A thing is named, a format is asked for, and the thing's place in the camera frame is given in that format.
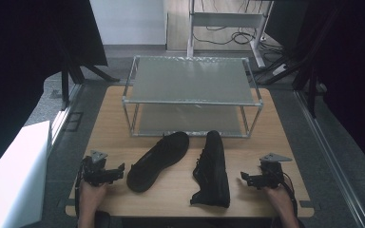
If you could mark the black curtain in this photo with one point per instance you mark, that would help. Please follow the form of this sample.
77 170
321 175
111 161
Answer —
351 79
19 63

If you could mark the white box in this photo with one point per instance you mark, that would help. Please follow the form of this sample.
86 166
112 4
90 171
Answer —
12 177

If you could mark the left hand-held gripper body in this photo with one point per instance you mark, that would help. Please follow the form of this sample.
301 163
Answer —
95 172

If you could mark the black metal stand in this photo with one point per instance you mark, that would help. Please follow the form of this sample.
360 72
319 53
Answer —
307 79
72 72

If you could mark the white power strip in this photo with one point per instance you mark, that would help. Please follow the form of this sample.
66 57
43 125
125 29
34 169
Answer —
279 69

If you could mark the person's right hand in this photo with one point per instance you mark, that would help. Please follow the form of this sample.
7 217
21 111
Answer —
277 198

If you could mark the aluminium floor rail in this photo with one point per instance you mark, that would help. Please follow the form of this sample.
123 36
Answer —
64 114
332 158

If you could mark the black shoe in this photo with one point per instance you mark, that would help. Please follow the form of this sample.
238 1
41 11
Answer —
213 171
158 161

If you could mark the metal two-tier shoe rack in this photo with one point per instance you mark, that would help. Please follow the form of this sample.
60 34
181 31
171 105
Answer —
191 80

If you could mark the person's left hand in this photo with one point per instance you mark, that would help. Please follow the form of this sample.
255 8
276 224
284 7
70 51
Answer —
91 198

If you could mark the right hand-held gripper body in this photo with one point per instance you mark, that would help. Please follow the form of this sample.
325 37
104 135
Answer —
272 174

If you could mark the white metal desk frame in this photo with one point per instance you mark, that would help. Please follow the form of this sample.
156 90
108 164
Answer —
226 19

